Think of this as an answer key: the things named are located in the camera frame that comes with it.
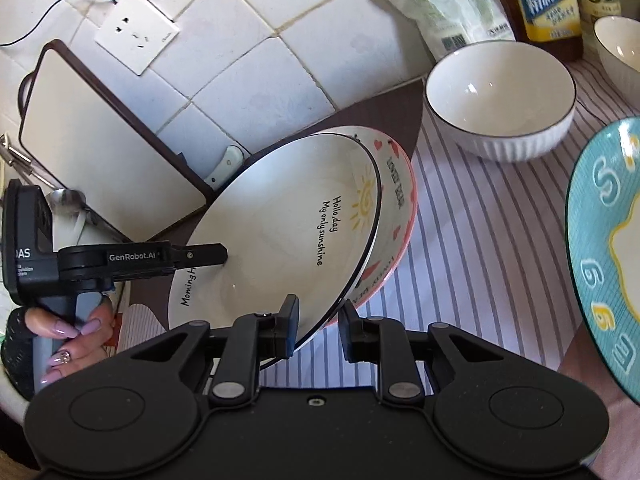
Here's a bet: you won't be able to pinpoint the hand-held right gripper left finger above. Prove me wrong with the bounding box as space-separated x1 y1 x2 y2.
117 294 301 408

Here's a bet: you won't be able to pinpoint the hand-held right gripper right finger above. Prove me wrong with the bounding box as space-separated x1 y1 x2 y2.
339 305 521 407

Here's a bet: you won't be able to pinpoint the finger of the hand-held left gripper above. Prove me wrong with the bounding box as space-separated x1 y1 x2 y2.
167 242 229 277

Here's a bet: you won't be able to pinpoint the white sun print plate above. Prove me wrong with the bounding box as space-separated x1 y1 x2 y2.
167 132 383 356

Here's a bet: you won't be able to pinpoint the pink patterned plate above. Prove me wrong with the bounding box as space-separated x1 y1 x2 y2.
345 125 418 328

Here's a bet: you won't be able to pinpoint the teal lettered plate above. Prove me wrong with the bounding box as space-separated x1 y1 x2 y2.
565 116 640 406

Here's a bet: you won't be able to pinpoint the white ribbed bowl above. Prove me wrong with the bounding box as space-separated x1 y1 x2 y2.
593 16 640 96
424 40 577 162

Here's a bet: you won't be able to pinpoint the person's left hand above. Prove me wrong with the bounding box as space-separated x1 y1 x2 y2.
22 296 118 386

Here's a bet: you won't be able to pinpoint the metal ladle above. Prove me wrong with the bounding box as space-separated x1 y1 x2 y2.
45 187 126 241

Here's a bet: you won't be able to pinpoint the metal tongs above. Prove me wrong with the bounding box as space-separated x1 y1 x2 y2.
0 132 56 191

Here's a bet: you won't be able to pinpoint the white brown-edged cutting board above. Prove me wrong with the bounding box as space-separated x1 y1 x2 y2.
17 40 208 243

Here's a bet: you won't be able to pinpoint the white plastic food packet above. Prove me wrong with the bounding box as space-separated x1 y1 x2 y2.
378 0 516 61

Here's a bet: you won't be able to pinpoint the yellow-label cooking wine bottle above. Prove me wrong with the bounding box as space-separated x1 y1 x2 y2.
502 0 585 61

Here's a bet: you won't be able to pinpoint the white-handled knife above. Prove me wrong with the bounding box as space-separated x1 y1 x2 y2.
202 145 246 193

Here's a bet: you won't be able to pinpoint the white wall socket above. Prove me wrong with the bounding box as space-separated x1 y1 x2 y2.
95 0 181 76

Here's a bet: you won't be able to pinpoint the thin black cable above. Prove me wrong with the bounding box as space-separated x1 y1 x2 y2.
575 99 610 127

